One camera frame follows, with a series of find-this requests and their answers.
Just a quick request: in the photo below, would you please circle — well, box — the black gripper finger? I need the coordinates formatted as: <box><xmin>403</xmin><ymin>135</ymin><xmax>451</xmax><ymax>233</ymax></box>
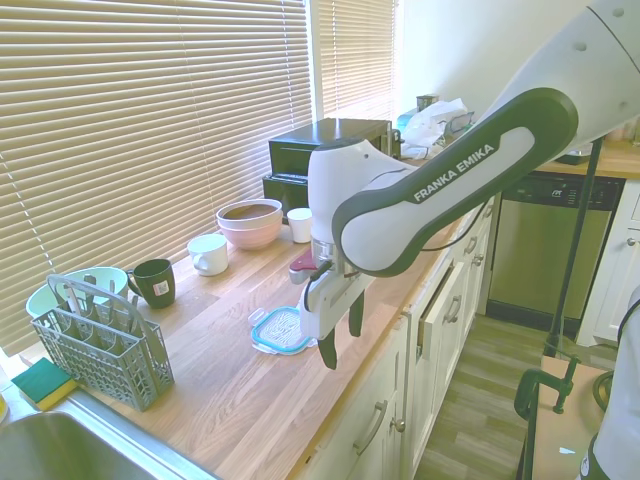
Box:
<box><xmin>347</xmin><ymin>288</ymin><xmax>366</xmax><ymax>338</ymax></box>
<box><xmin>317</xmin><ymin>332</ymin><xmax>340</xmax><ymax>372</ymax></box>

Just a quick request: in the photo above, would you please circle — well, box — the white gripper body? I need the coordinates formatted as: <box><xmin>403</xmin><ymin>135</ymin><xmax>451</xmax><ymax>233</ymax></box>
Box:
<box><xmin>298</xmin><ymin>272</ymin><xmax>372</xmax><ymax>346</ymax></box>

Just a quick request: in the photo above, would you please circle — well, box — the clear lid with teal seal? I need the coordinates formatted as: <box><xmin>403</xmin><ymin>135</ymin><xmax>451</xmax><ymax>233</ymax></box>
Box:
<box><xmin>249</xmin><ymin>305</ymin><xmax>319</xmax><ymax>357</ymax></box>

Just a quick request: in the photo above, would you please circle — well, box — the tall white cup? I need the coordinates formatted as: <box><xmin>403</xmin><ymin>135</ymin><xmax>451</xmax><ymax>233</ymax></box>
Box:
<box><xmin>286</xmin><ymin>207</ymin><xmax>314</xmax><ymax>245</ymax></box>

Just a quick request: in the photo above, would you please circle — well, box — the white base cabinet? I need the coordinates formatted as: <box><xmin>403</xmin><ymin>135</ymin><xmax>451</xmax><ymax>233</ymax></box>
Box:
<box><xmin>299</xmin><ymin>169</ymin><xmax>507</xmax><ymax>480</ymax></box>

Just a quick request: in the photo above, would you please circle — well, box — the pink bowl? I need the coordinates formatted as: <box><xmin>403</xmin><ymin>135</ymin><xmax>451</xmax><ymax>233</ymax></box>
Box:
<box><xmin>217</xmin><ymin>212</ymin><xmax>284</xmax><ymax>252</ymax></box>

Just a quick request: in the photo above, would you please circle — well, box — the black toaster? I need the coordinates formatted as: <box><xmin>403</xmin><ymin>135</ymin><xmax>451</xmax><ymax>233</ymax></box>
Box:
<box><xmin>261</xmin><ymin>172</ymin><xmax>311</xmax><ymax>221</ymax></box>

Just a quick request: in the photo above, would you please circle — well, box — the grey bowl with brown inside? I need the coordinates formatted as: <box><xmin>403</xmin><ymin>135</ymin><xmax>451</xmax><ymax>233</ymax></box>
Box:
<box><xmin>215</xmin><ymin>198</ymin><xmax>284</xmax><ymax>232</ymax></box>

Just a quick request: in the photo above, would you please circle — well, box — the wide white mug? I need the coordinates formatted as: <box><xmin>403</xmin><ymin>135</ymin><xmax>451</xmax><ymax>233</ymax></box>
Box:
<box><xmin>186</xmin><ymin>233</ymin><xmax>230</xmax><ymax>278</ymax></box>

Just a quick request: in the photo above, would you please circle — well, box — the dark green mug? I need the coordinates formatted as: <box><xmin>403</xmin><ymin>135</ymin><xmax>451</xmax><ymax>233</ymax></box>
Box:
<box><xmin>125</xmin><ymin>258</ymin><xmax>178</xmax><ymax>310</ymax></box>

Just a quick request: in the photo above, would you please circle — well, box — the green metal clamp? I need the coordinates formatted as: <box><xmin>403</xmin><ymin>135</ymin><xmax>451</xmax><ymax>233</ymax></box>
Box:
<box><xmin>514</xmin><ymin>354</ymin><xmax>582</xmax><ymax>422</ymax></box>

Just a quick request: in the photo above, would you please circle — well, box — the stainless steel dishwasher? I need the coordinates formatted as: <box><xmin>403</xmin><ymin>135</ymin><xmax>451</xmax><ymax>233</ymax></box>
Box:
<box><xmin>486</xmin><ymin>172</ymin><xmax>627</xmax><ymax>326</ymax></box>

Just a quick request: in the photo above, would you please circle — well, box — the white plastic bag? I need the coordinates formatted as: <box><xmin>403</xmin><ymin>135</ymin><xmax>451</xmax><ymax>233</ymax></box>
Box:
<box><xmin>401</xmin><ymin>97</ymin><xmax>472</xmax><ymax>162</ymax></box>

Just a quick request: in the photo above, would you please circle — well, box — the mint green bowl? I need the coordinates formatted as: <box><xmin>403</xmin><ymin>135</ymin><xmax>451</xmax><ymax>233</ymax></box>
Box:
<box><xmin>25</xmin><ymin>266</ymin><xmax>129</xmax><ymax>321</ymax></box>

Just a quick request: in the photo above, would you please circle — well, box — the grey plastic cutlery basket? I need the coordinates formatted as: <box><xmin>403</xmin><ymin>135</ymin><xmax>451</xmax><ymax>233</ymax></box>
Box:
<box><xmin>30</xmin><ymin>273</ymin><xmax>176</xmax><ymax>413</ymax></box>

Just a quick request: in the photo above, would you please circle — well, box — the wide beige window blind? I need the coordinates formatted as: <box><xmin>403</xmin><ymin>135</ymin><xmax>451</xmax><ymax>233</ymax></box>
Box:
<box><xmin>0</xmin><ymin>0</ymin><xmax>314</xmax><ymax>359</ymax></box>

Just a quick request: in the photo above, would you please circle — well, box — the narrow beige window blind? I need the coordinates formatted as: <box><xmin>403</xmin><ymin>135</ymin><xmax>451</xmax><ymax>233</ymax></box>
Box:
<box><xmin>316</xmin><ymin>0</ymin><xmax>401</xmax><ymax>121</ymax></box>

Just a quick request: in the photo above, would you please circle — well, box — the white corner cabinet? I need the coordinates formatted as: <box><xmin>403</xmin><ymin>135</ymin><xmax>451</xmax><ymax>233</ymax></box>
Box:
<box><xmin>578</xmin><ymin>178</ymin><xmax>640</xmax><ymax>347</ymax></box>

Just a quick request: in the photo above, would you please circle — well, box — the stainless steel double sink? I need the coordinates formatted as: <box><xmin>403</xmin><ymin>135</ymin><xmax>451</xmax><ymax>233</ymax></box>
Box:
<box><xmin>0</xmin><ymin>388</ymin><xmax>222</xmax><ymax>480</ymax></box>

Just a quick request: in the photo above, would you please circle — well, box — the green and yellow sponge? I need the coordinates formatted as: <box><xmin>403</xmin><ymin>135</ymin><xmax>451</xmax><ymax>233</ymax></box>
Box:
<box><xmin>10</xmin><ymin>356</ymin><xmax>79</xmax><ymax>413</ymax></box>

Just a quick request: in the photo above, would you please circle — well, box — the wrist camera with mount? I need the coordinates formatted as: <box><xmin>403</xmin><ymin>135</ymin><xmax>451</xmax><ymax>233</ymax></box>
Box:
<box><xmin>287</xmin><ymin>252</ymin><xmax>329</xmax><ymax>287</ymax></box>

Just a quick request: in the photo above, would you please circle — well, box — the metal bar drawer handle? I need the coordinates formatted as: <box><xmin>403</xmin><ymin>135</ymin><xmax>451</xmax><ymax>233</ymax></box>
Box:
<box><xmin>351</xmin><ymin>399</ymin><xmax>389</xmax><ymax>457</ymax></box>

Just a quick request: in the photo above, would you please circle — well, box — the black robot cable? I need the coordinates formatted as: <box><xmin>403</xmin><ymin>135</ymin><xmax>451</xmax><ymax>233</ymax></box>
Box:
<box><xmin>419</xmin><ymin>202</ymin><xmax>494</xmax><ymax>253</ymax></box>

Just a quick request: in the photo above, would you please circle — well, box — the wooden mount board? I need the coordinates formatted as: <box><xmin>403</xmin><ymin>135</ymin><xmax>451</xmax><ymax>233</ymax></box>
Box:
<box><xmin>522</xmin><ymin>353</ymin><xmax>617</xmax><ymax>480</ymax></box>

